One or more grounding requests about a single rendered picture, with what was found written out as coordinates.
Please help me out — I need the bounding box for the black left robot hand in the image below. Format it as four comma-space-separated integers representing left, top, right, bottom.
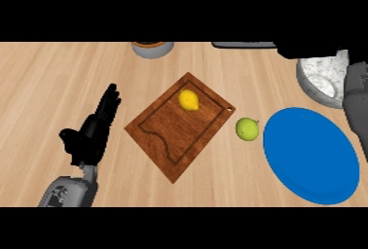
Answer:
58, 83, 124, 168

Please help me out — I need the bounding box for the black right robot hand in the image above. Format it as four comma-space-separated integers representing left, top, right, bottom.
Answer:
272, 41, 368, 61

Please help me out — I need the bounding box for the yellow squash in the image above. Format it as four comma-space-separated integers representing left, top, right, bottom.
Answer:
178, 89, 201, 112

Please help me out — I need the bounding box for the blue plate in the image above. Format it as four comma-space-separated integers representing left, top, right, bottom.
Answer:
262, 106, 362, 206

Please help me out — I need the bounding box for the dark grey flat appliance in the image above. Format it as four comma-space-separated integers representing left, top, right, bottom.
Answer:
210, 41, 280, 50

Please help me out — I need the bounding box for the brown wooden cutting board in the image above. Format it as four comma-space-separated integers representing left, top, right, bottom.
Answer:
123, 71, 237, 185

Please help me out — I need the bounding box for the green round fruit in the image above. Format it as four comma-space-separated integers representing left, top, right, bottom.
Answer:
234, 117, 262, 142

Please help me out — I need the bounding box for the grey pot with brown rim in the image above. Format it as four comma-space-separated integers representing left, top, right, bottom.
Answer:
130, 41, 176, 60

